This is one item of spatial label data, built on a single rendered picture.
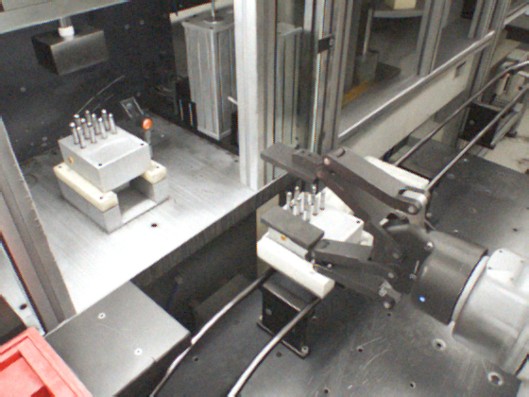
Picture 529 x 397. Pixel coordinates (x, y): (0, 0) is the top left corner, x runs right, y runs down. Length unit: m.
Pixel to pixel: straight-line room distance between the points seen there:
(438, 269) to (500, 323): 0.06
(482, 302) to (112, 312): 0.48
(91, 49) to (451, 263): 0.58
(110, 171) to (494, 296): 0.57
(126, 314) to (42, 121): 0.51
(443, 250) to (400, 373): 0.52
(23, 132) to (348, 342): 0.76
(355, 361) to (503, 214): 0.61
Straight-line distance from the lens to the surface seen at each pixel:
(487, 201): 1.33
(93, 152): 0.79
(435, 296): 0.40
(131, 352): 0.64
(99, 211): 0.78
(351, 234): 0.75
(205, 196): 0.84
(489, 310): 0.39
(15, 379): 0.62
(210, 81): 0.93
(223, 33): 0.90
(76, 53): 0.74
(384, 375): 0.89
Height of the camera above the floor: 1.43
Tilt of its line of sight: 38 degrees down
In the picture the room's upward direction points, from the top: straight up
